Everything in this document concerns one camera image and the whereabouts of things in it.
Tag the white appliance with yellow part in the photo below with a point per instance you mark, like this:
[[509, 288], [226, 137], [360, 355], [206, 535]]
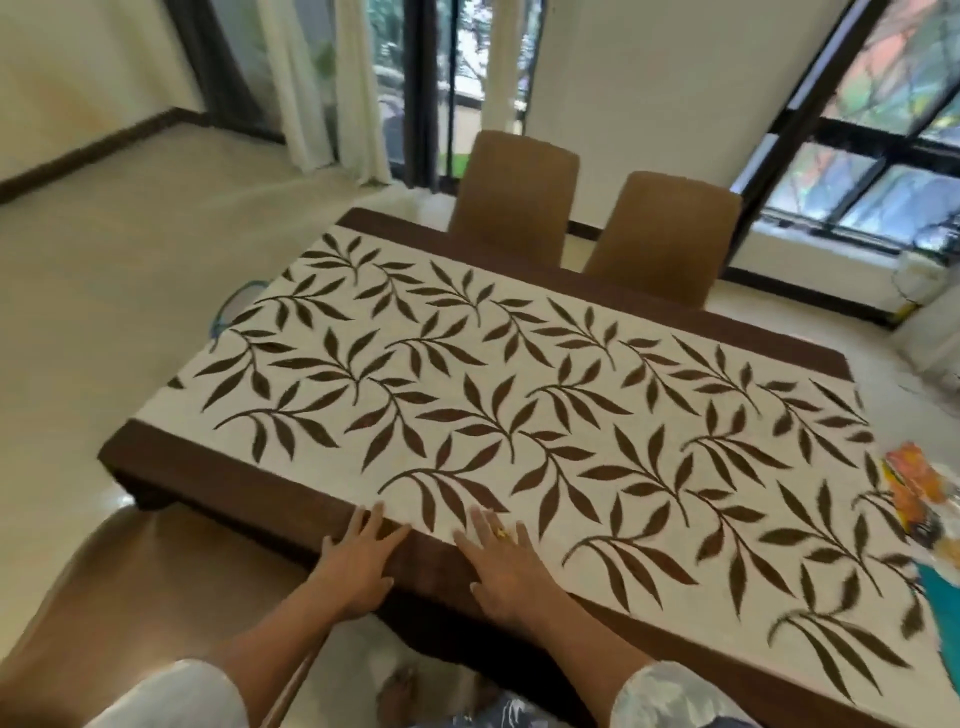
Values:
[[926, 300]]

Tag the person's right hand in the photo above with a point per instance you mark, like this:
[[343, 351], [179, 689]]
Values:
[[517, 585]]

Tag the person's left thumb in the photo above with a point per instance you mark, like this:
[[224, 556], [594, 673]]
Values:
[[396, 536]]

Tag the black framed window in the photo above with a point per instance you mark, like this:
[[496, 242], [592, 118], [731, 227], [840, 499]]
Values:
[[862, 150]]

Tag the person's white patterned shirt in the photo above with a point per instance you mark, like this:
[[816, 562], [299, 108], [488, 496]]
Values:
[[172, 697]]

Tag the person's left hand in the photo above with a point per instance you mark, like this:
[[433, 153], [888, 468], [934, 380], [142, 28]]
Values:
[[356, 570]]

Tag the person's left forearm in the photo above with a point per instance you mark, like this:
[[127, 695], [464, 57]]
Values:
[[300, 637]]

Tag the blue rimmed white tub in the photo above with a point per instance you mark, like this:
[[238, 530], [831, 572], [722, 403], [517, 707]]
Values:
[[225, 311]]

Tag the leaf patterned brown-bordered tablecloth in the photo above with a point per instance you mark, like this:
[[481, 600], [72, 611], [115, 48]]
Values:
[[525, 420]]

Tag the teal cloth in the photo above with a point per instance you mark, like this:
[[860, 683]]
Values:
[[942, 596]]

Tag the colourful plastic packet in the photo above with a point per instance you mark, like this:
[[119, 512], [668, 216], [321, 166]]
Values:
[[924, 495]]

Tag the black framed glass door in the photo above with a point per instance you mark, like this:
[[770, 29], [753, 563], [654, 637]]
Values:
[[431, 82]]

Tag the person's bare foot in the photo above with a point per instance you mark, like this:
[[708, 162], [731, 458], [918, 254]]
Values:
[[401, 697]]

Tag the white sheer curtain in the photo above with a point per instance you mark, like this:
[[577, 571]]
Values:
[[330, 82]]

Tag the dark grey curtain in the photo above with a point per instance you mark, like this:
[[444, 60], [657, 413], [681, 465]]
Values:
[[225, 60]]

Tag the person's right thumb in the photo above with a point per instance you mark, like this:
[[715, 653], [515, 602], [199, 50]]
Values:
[[466, 547]]

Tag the narrow white curtain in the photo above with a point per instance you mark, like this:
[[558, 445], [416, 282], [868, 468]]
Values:
[[504, 45]]

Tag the brown upholstered dining chair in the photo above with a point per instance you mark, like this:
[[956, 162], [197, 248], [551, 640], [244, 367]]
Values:
[[517, 195], [127, 600], [660, 236]]

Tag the person's right forearm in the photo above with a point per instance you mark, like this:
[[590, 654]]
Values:
[[592, 652]]

